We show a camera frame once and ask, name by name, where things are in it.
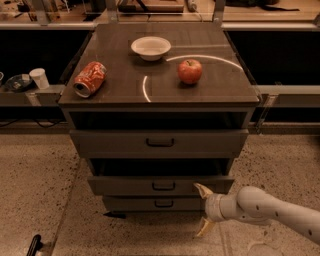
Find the white paper cup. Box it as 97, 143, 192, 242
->
29, 68, 49, 89

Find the white ceramic bowl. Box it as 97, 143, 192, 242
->
131, 36, 171, 61

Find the black object on floor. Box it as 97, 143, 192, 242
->
26, 234, 43, 256

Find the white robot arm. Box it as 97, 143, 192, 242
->
194, 183, 320, 244

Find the grey drawer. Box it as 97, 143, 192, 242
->
70, 129, 248, 159
103, 196, 205, 212
88, 176, 234, 197

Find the black cable on floor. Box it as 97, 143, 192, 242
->
0, 118, 64, 129

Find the grey drawer cabinet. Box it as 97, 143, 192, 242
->
57, 21, 261, 214

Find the grey top drawer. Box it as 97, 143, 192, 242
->
70, 129, 248, 159

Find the dark blue bowl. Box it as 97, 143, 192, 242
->
4, 74, 33, 93

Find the crushed orange soda can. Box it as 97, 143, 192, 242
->
73, 61, 107, 98

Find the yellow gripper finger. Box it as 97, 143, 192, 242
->
194, 183, 213, 199
195, 217, 215, 237

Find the red apple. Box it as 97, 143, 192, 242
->
178, 59, 202, 84

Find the grey bottom drawer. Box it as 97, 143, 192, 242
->
103, 196, 205, 212

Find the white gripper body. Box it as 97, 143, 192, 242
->
205, 193, 239, 222

